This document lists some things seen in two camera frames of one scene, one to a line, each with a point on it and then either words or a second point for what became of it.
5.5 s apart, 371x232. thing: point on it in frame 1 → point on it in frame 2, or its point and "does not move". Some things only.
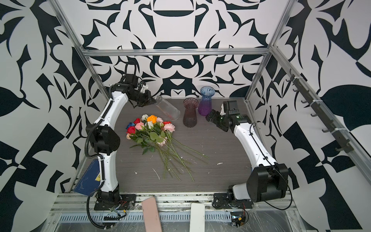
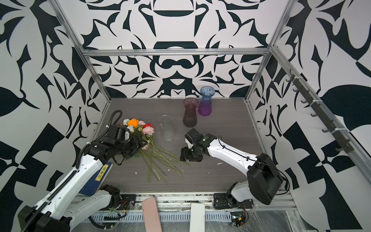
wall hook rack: (345, 145) does not move
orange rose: (152, 118) → (134, 122)
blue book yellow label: (91, 181) does not move
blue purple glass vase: (205, 105) does not move
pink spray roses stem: (169, 128) → (156, 156)
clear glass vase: (170, 112) → (167, 129)
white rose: (144, 117) → (125, 122)
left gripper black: (149, 100) → (136, 143)
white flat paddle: (197, 221) does not move
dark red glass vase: (190, 115) does not move
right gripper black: (215, 120) → (184, 152)
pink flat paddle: (151, 217) does not move
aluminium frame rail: (177, 52) does not move
